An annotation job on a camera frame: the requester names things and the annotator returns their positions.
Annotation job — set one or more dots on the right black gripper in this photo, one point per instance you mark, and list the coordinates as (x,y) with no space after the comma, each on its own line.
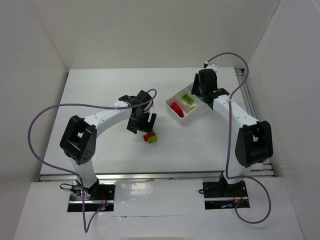
(203,91)

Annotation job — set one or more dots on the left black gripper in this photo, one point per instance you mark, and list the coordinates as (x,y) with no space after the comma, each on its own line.
(141,125)

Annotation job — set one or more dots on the long green lego brick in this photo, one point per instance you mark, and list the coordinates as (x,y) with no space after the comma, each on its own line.
(188,99)

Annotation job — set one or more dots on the green red curved lego stack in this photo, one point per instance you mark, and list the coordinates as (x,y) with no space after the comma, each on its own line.
(150,138)

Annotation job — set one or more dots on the long red lego brick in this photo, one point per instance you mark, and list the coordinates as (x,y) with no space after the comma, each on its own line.
(177,109)

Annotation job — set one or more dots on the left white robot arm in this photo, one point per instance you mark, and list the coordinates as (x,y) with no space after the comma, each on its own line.
(79,139)

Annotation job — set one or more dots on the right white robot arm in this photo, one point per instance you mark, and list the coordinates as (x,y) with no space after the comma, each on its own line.
(249,140)

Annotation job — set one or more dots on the white divided container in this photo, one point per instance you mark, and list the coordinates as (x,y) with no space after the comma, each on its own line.
(188,114)

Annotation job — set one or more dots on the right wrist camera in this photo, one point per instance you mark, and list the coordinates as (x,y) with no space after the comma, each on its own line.
(211,66)

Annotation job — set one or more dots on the front aluminium rail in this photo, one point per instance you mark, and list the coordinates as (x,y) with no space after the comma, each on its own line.
(136,176)

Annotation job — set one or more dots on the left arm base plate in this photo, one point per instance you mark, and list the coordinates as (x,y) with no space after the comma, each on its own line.
(103,198)

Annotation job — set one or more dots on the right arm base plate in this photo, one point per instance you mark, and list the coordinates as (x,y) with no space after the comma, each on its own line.
(218,198)

